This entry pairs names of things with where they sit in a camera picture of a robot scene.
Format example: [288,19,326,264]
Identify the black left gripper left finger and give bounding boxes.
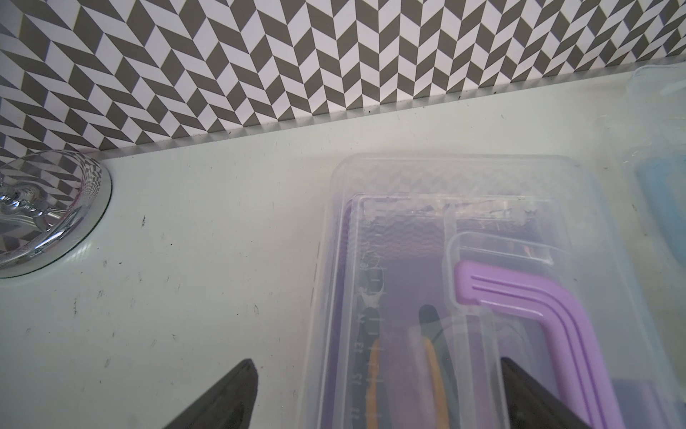
[165,359,258,429]

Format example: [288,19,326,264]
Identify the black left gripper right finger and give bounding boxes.
[500,357,590,429]

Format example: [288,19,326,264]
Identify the purple toolbox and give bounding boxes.
[296,155,685,428]

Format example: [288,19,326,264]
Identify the blue toolbox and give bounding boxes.
[605,63,685,267]

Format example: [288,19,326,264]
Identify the yellow black pliers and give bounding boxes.
[352,304,461,428]

